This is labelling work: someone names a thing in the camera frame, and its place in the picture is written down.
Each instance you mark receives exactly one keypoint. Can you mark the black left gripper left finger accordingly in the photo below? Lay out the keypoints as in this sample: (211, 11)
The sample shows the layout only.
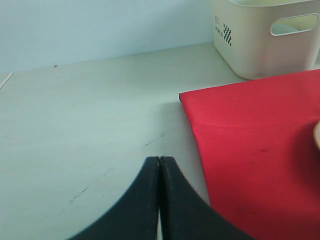
(135, 215)

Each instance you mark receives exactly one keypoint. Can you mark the cream plastic bin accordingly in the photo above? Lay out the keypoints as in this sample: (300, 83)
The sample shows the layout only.
(242, 35)

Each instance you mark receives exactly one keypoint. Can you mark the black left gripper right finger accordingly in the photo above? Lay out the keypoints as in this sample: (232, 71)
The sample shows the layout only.
(184, 215)

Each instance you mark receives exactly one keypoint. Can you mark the red scalloped table cloth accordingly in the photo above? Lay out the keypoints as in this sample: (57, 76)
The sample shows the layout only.
(260, 163)

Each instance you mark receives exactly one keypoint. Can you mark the pale green ceramic bowl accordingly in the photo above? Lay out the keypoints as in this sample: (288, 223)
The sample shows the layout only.
(282, 29)

